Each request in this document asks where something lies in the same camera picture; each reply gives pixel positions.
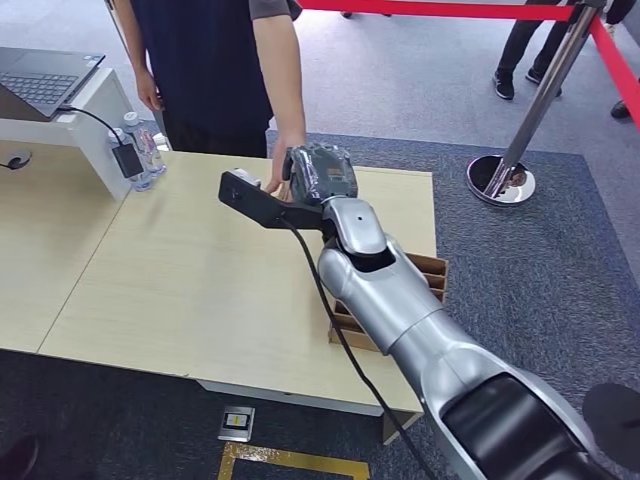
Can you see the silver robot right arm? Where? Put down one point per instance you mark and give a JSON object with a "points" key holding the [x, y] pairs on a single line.
{"points": [[400, 305]]}

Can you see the yellow floor tape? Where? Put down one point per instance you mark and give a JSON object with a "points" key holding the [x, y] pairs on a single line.
{"points": [[290, 457]]}

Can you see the target person's right forearm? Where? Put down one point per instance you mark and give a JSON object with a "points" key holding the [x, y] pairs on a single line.
{"points": [[130, 40]]}

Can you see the target person's left hand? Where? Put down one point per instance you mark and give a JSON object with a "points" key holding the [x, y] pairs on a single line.
{"points": [[281, 156]]}

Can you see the white desk riser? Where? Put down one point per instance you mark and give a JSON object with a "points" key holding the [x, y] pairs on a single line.
{"points": [[92, 136]]}

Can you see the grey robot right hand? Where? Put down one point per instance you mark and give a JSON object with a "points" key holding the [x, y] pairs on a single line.
{"points": [[324, 172]]}

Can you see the brown wooden card holder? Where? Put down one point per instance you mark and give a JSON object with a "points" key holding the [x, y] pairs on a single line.
{"points": [[430, 272]]}

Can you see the target person's left forearm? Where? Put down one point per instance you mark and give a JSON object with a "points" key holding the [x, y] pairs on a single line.
{"points": [[280, 79]]}

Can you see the target person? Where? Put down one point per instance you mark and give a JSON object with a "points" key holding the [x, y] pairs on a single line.
{"points": [[210, 60]]}

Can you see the target person's right hand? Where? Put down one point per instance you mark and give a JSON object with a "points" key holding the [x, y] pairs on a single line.
{"points": [[149, 93]]}

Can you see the bystander person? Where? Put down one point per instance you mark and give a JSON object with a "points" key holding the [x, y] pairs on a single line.
{"points": [[620, 111], [346, 14], [620, 10], [520, 40]]}

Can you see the short red barrier belt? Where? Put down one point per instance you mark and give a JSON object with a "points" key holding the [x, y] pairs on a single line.
{"points": [[617, 73]]}

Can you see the black power adapter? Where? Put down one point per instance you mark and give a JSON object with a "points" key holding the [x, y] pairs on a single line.
{"points": [[127, 160]]}

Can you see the chrome stanchion post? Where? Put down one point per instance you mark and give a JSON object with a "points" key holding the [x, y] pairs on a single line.
{"points": [[543, 93]]}

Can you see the clear plastic water bottle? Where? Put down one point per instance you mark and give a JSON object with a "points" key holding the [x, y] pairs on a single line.
{"points": [[141, 183], [147, 147]]}

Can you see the chrome stanchion base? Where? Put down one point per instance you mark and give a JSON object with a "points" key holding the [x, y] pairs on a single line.
{"points": [[522, 187]]}

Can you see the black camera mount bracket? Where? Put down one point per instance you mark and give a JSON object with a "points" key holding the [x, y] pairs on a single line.
{"points": [[260, 204]]}

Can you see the long red barrier belt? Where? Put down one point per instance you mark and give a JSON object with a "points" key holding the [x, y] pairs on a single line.
{"points": [[425, 9]]}

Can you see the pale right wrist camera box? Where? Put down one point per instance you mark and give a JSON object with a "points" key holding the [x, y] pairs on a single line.
{"points": [[246, 177]]}

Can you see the grey laptop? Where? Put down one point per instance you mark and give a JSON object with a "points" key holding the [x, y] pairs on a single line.
{"points": [[40, 79]]}

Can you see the metal floor socket box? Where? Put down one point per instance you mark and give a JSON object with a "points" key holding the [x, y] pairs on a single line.
{"points": [[235, 424]]}

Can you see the dark shoe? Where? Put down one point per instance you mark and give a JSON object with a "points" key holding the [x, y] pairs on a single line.
{"points": [[17, 458]]}

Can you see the black round disc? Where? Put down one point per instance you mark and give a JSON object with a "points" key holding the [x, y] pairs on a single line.
{"points": [[617, 424]]}

